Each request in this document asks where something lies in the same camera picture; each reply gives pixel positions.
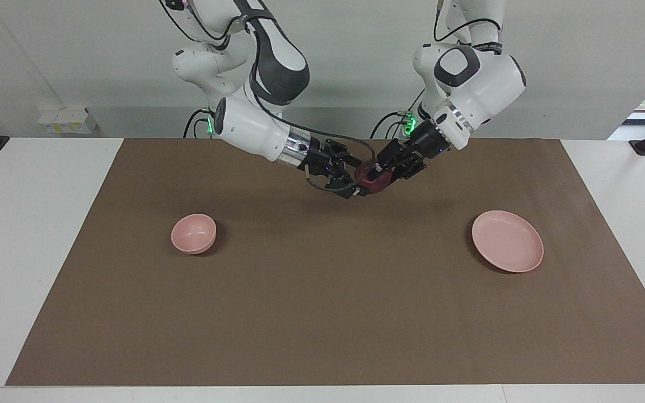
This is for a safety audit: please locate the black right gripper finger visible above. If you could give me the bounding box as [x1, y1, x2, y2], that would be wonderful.
[335, 150, 364, 169]
[328, 178, 370, 200]

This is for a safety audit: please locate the dark red apple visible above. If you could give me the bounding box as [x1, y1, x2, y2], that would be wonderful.
[354, 160, 394, 194]

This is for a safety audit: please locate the pink plate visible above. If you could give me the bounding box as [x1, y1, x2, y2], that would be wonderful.
[471, 210, 545, 274]

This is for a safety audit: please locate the pink bowl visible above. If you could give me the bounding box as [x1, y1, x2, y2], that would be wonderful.
[171, 213, 217, 255]

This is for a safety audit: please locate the brown table mat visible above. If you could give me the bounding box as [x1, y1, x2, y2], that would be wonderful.
[5, 138, 645, 387]

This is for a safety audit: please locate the black left base cable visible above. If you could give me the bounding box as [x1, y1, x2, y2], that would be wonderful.
[371, 92, 425, 139]

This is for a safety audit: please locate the black base cable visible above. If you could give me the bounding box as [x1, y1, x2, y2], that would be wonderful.
[183, 109, 212, 139]
[371, 92, 425, 139]

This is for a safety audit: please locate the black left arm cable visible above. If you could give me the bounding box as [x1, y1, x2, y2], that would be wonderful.
[433, 0, 503, 46]

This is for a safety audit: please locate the black right base cable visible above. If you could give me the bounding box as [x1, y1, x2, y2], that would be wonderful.
[183, 109, 212, 139]

